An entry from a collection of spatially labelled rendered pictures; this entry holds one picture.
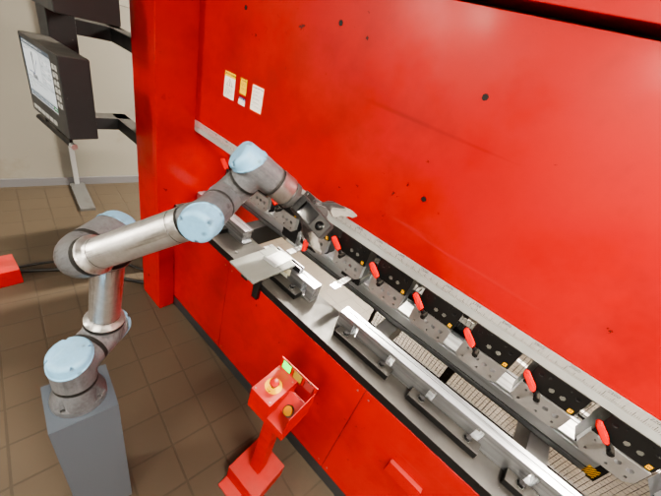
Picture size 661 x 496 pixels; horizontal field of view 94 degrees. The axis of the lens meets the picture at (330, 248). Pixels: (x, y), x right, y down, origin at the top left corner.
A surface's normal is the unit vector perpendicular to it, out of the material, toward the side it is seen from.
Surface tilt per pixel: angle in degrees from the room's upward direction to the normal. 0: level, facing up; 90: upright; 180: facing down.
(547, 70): 90
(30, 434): 0
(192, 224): 90
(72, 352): 8
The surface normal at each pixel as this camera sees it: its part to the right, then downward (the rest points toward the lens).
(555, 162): -0.62, 0.26
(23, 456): 0.28, -0.81
